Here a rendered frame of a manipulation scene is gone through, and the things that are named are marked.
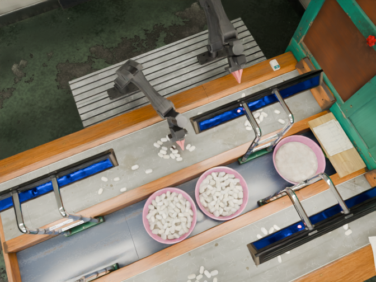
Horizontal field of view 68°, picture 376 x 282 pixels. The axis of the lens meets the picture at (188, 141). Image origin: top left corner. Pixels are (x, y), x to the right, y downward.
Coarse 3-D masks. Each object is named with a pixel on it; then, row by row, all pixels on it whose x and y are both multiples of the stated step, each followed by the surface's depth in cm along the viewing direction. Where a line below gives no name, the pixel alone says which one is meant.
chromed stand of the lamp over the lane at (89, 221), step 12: (12, 192) 105; (60, 192) 106; (60, 204) 103; (72, 216) 109; (84, 216) 122; (24, 228) 102; (36, 228) 109; (48, 228) 115; (60, 228) 127; (72, 228) 140; (84, 228) 139
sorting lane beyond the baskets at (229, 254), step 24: (288, 216) 137; (216, 240) 134; (240, 240) 134; (312, 240) 134; (336, 240) 133; (360, 240) 133; (168, 264) 131; (192, 264) 131; (216, 264) 131; (240, 264) 131; (264, 264) 130; (288, 264) 130; (312, 264) 130
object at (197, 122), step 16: (288, 80) 124; (304, 80) 121; (320, 80) 124; (256, 96) 118; (272, 96) 120; (288, 96) 123; (208, 112) 117; (224, 112) 117; (240, 112) 120; (208, 128) 119
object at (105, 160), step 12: (96, 156) 112; (108, 156) 111; (60, 168) 113; (72, 168) 109; (84, 168) 111; (96, 168) 112; (108, 168) 114; (36, 180) 108; (48, 180) 108; (60, 180) 110; (72, 180) 112; (0, 192) 109; (24, 192) 108; (36, 192) 110; (48, 192) 112; (0, 204) 108; (12, 204) 109
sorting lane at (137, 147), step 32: (160, 128) 154; (192, 128) 153; (224, 128) 153; (64, 160) 149; (128, 160) 148; (160, 160) 148; (192, 160) 147; (64, 192) 143; (96, 192) 143; (32, 224) 138
